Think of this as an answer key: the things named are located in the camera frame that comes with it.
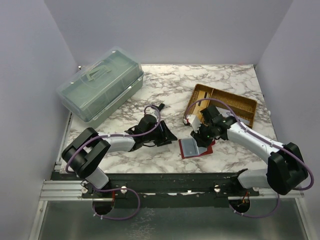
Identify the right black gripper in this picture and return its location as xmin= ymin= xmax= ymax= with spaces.
xmin=190 ymin=122 xmax=216 ymax=149

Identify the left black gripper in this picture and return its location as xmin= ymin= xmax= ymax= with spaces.
xmin=143 ymin=120 xmax=178 ymax=147

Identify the red leather card holder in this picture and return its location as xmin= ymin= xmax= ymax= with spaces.
xmin=178 ymin=138 xmax=216 ymax=159

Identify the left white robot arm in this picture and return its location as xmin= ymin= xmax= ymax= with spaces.
xmin=61 ymin=114 xmax=178 ymax=198

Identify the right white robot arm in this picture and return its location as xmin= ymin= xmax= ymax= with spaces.
xmin=184 ymin=105 xmax=309 ymax=196

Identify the tan card in tray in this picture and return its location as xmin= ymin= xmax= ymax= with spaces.
xmin=197 ymin=90 xmax=211 ymax=108

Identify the black T-shaped tool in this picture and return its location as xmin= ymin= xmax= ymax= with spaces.
xmin=156 ymin=103 xmax=166 ymax=112

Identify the woven bamboo organizer tray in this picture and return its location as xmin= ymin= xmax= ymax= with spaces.
xmin=185 ymin=83 xmax=258 ymax=128

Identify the green plastic storage box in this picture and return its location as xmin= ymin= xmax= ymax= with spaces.
xmin=57 ymin=47 xmax=144 ymax=128

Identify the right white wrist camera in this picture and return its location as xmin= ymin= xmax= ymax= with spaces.
xmin=183 ymin=114 xmax=202 ymax=133

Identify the aluminium extrusion rail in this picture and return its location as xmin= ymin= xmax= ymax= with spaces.
xmin=39 ymin=177 xmax=305 ymax=201

